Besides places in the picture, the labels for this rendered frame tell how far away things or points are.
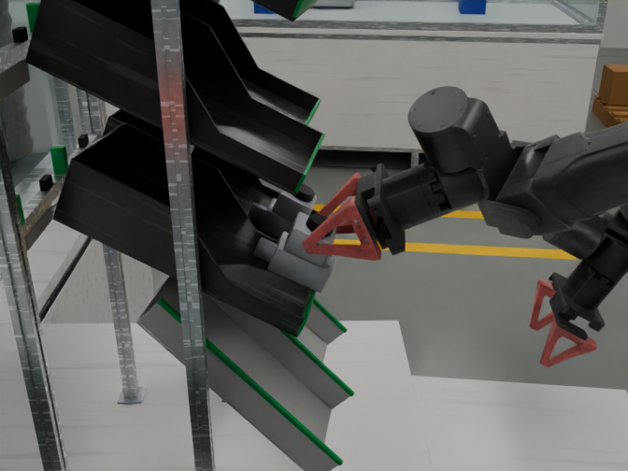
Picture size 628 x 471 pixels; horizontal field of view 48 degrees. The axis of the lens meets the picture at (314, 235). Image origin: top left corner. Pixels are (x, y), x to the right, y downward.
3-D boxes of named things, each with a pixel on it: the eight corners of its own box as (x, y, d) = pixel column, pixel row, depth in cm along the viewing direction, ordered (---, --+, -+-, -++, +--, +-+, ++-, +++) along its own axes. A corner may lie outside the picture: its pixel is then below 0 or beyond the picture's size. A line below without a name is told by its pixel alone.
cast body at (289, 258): (324, 274, 80) (350, 224, 77) (321, 294, 76) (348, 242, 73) (257, 244, 79) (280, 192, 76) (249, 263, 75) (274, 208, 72)
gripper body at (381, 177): (361, 204, 68) (434, 175, 66) (365, 167, 77) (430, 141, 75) (388, 259, 70) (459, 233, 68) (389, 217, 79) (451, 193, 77)
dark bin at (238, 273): (316, 278, 86) (343, 230, 82) (297, 338, 74) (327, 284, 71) (105, 175, 84) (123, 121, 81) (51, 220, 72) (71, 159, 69)
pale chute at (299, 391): (330, 408, 94) (354, 392, 92) (315, 481, 82) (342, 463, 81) (175, 266, 88) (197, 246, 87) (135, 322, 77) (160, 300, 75)
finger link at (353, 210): (287, 229, 71) (373, 195, 68) (296, 202, 77) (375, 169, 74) (316, 284, 73) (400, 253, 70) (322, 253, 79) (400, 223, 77)
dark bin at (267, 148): (316, 152, 79) (345, 93, 75) (295, 196, 67) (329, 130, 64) (87, 37, 77) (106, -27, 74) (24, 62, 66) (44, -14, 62)
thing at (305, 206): (306, 235, 95) (329, 193, 92) (301, 250, 91) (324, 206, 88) (250, 208, 95) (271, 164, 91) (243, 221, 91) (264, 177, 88)
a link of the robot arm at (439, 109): (538, 243, 65) (575, 171, 68) (507, 164, 57) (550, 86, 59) (427, 217, 72) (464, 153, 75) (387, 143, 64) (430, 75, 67)
